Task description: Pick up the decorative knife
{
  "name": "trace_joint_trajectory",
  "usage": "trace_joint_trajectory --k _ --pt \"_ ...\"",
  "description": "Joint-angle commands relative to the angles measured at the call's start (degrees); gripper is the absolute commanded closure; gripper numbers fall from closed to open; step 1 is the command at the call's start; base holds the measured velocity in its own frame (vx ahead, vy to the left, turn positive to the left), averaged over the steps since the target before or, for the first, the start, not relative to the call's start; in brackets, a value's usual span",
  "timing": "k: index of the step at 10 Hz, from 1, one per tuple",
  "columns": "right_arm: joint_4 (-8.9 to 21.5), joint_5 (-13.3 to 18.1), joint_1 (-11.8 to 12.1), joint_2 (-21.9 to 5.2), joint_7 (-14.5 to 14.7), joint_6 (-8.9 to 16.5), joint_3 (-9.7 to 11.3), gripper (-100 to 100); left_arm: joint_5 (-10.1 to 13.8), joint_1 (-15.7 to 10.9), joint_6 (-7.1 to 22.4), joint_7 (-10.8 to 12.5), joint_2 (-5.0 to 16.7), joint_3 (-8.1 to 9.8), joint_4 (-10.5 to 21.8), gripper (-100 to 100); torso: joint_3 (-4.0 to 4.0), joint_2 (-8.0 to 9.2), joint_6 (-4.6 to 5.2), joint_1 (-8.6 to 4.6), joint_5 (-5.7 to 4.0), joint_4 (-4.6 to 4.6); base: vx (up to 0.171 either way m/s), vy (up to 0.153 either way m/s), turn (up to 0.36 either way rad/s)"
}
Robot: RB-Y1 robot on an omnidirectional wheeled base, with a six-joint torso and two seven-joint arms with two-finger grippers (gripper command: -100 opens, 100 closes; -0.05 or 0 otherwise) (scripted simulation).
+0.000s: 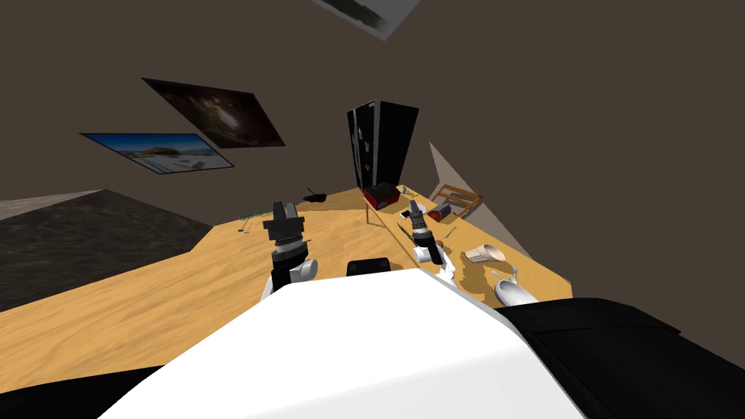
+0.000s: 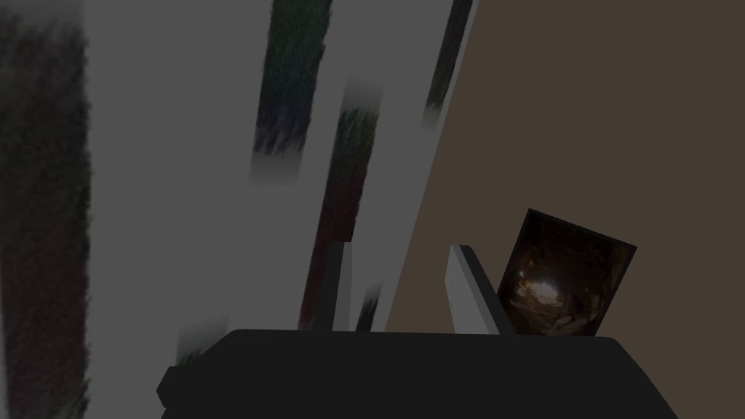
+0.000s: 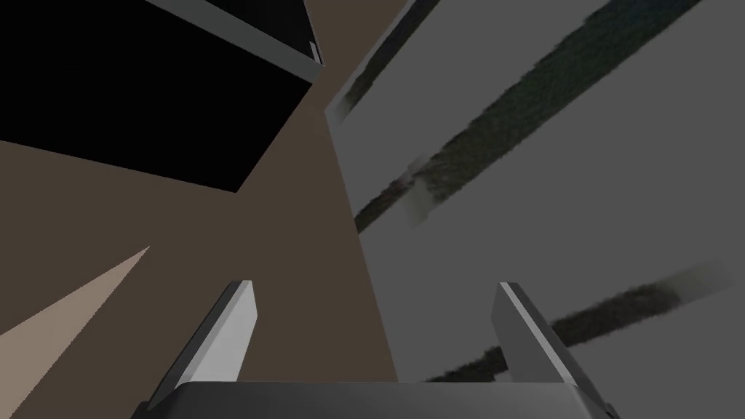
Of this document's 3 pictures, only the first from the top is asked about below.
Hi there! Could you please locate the dark framed picture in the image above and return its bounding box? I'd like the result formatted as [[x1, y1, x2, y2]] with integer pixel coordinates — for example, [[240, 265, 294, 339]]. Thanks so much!
[[140, 76, 287, 150]]

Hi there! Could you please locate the grey window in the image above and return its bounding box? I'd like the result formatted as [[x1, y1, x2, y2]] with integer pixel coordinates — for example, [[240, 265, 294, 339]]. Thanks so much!
[[310, 0, 421, 42]]

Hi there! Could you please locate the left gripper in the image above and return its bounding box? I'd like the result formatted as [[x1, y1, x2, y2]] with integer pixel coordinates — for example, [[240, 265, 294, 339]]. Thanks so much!
[[262, 201, 307, 247]]

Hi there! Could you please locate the red and black box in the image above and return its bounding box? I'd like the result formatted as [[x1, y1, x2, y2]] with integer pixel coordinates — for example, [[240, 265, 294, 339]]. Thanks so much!
[[363, 181, 402, 211]]

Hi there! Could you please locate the silver ladle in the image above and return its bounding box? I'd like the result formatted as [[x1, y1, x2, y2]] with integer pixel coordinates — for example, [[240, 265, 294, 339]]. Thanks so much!
[[491, 266, 541, 308]]

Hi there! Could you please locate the wooden table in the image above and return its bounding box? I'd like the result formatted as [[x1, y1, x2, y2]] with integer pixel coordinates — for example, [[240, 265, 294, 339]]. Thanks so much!
[[365, 184, 575, 308]]

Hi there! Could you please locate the wooden chair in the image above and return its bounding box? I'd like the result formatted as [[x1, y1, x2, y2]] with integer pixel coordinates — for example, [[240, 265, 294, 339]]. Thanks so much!
[[429, 183, 485, 220]]

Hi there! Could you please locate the black fridge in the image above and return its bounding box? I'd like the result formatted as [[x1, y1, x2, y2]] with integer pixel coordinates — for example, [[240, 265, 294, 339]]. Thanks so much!
[[346, 100, 421, 191]]

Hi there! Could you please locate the green plant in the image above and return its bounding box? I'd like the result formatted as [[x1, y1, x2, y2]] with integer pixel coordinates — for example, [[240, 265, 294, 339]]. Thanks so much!
[[237, 210, 276, 234]]

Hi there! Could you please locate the beige cup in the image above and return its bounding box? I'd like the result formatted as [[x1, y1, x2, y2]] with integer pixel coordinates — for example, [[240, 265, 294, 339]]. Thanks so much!
[[465, 244, 508, 265]]

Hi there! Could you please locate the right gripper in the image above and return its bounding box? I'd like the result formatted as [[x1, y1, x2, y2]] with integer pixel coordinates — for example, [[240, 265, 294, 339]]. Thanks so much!
[[409, 200, 431, 234]]

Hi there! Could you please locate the blue landscape picture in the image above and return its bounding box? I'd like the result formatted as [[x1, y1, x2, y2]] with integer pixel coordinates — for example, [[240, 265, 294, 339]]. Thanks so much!
[[79, 132, 236, 176]]

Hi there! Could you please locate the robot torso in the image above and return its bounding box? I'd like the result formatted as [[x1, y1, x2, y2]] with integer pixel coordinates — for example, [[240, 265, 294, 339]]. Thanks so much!
[[98, 257, 589, 419]]

